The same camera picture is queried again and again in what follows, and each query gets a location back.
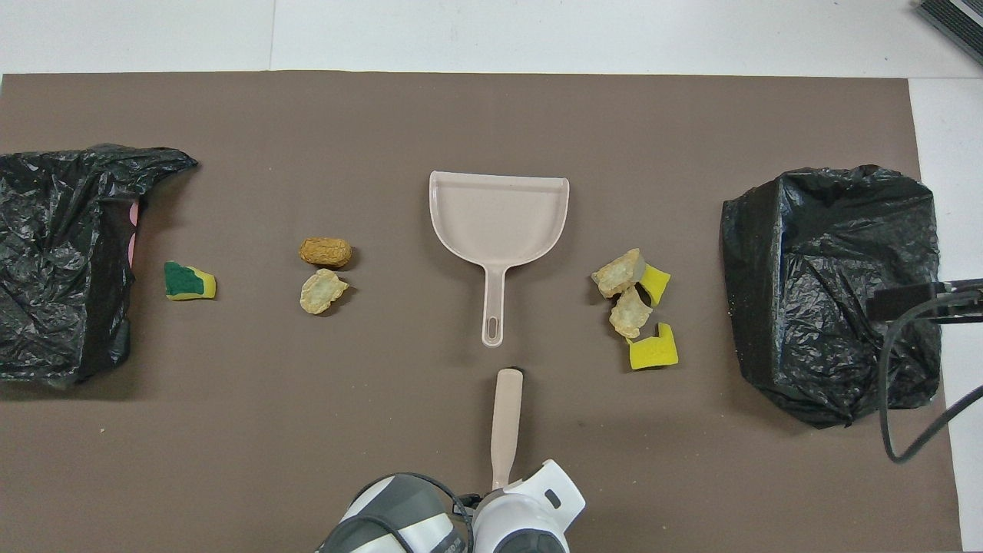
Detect large tan bread piece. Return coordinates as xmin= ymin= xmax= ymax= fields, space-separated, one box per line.
xmin=591 ymin=247 xmax=647 ymax=300

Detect small tan bread piece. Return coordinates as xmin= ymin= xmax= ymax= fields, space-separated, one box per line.
xmin=609 ymin=286 xmax=654 ymax=340

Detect dark ribbed grate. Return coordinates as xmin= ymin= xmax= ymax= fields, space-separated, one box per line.
xmin=914 ymin=0 xmax=983 ymax=66

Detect brown bread roll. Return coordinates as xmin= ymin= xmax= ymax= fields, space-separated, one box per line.
xmin=299 ymin=237 xmax=353 ymax=269

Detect beige brush black bristles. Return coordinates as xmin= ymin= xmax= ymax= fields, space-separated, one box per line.
xmin=491 ymin=363 xmax=525 ymax=492

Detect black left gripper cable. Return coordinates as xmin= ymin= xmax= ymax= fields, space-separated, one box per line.
xmin=338 ymin=472 xmax=481 ymax=553

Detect brown table mat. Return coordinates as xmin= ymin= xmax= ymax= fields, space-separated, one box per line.
xmin=0 ymin=71 xmax=963 ymax=553

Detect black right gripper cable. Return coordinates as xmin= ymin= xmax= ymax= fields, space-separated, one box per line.
xmin=878 ymin=292 xmax=983 ymax=464

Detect beige plastic dustpan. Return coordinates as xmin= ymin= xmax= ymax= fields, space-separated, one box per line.
xmin=429 ymin=170 xmax=571 ymax=348

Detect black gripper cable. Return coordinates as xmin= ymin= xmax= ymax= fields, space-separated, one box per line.
xmin=338 ymin=472 xmax=481 ymax=553
xmin=878 ymin=292 xmax=983 ymax=464

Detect yellow green sponge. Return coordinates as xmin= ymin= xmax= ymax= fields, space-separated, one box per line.
xmin=164 ymin=261 xmax=217 ymax=301

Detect black plastic trash bag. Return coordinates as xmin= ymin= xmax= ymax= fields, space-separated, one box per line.
xmin=720 ymin=164 xmax=942 ymax=429
xmin=0 ymin=144 xmax=199 ymax=389

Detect pale bread piece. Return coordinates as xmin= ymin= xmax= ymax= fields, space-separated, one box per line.
xmin=300 ymin=269 xmax=350 ymax=315

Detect small yellow sponge piece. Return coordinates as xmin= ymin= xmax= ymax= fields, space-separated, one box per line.
xmin=640 ymin=263 xmax=672 ymax=306

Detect notched yellow sponge piece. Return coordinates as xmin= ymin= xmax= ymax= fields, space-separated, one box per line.
xmin=628 ymin=323 xmax=680 ymax=371

